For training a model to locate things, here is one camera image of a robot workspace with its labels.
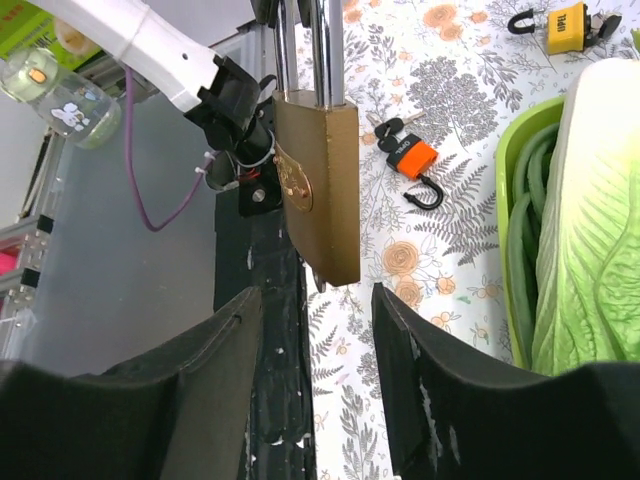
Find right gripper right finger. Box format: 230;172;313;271
372;285;639;479

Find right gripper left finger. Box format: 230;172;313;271
1;287;262;479

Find large brass padlock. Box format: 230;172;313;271
273;1;360;291

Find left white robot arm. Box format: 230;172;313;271
36;1;282;217

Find black key bunch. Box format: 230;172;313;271
374;111;425;153

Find large napa cabbage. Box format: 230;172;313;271
532;58;639;376

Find orange black padlock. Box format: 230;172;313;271
386;134;444;211

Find green long beans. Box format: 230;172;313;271
506;123;559;369

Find green oval tray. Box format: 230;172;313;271
495;97;564;370

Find clear plastic bottle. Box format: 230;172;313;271
1;47;121;149

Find yellow padlock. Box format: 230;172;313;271
507;1;589;55

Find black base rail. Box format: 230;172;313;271
213;190;316;480

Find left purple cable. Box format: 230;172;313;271
123;65;216;232

